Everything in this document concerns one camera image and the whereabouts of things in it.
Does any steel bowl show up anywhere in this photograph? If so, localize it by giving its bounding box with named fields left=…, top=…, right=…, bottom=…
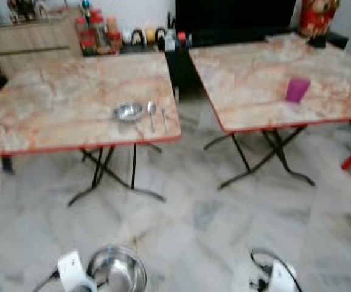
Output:
left=87, top=245, right=147, bottom=292
left=113, top=102, right=145, bottom=123

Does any purple plastic cup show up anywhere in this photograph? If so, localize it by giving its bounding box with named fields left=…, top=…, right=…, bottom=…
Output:
left=285, top=77, right=311, bottom=104

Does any red patterned decor jar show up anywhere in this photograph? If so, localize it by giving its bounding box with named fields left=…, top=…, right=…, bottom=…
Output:
left=298, top=0, right=340, bottom=38

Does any black television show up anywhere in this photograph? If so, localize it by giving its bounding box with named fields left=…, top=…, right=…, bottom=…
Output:
left=175, top=0, right=297, bottom=31

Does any steel fork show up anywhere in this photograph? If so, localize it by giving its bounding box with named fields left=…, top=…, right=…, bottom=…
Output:
left=160, top=103, right=170, bottom=131

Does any steel spoon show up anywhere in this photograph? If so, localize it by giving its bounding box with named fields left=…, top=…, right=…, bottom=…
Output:
left=147, top=100, right=158, bottom=133

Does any small white bottle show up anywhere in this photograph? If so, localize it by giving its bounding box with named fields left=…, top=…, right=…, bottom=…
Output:
left=165, top=30, right=176, bottom=51

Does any short red lid jar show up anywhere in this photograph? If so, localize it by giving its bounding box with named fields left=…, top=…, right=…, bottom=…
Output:
left=105, top=18, right=123, bottom=54
left=75, top=18, right=92, bottom=54

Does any tall red lid jar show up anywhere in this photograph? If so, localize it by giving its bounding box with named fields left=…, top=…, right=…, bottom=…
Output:
left=90, top=9, right=106, bottom=50

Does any light wooden cabinet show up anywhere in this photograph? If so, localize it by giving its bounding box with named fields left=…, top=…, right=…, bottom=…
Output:
left=0, top=12, right=83, bottom=77

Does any dark metal folding table frame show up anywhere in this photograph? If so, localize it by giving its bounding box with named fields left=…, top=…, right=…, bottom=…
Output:
left=68, top=143, right=167, bottom=207
left=204, top=125, right=316, bottom=190

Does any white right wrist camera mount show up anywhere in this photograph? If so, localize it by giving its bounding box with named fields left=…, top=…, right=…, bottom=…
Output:
left=268, top=260, right=299, bottom=292

